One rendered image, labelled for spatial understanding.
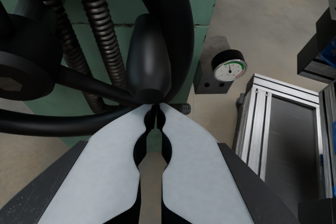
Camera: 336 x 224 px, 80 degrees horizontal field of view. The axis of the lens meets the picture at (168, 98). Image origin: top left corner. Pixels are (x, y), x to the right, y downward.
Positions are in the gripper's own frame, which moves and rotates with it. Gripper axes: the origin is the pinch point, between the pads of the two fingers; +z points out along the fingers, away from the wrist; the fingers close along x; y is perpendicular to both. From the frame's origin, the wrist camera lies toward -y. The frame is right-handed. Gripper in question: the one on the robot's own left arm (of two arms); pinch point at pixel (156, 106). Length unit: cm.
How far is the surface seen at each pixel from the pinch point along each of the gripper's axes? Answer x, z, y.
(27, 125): -16.2, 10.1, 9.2
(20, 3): -12.3, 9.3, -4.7
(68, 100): -24.1, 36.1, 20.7
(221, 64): 10.8, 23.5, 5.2
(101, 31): -6.3, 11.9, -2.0
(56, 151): -47, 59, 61
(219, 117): 32, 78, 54
